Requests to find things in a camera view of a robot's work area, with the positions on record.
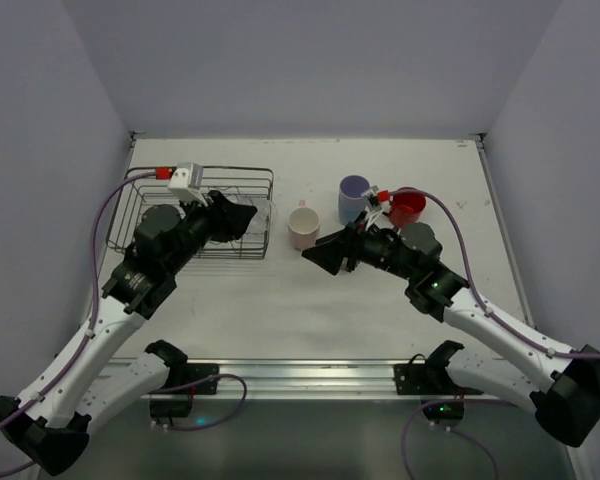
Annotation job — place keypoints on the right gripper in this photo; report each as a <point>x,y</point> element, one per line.
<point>353,248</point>

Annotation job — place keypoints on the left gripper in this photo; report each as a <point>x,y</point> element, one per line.
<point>215,216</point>

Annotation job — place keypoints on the clear glass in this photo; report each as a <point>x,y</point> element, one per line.
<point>259,224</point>

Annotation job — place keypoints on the light blue plastic cup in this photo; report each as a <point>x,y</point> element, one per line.
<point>349,212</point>

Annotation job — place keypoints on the pink mug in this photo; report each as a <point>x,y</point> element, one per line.
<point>303,226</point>

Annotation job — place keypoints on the lavender plastic cup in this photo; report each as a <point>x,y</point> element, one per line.
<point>351,189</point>

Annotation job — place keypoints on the red mug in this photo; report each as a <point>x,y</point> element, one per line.
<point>405,208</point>

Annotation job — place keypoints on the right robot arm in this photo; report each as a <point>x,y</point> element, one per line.
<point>557,383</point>

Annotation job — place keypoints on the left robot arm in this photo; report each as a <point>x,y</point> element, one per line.
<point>40,421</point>

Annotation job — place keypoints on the right controller box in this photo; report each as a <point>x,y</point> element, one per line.
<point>443,413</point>

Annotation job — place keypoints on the controller box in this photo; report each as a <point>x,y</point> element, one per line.
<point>166,411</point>
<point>443,413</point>

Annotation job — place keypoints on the left controller box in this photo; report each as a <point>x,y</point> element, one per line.
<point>166,411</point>

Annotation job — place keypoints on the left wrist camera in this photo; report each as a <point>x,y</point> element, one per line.
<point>185,183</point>

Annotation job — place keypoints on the wire dish rack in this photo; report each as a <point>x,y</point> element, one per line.
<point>242,185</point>

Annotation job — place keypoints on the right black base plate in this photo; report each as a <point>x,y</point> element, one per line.
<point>410,377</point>

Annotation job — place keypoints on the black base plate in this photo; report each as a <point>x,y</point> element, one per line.
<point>201,378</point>
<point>410,377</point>

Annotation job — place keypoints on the aluminium mounting rail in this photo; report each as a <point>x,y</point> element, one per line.
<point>369,379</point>

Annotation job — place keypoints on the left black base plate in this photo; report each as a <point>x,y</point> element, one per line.
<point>201,378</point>

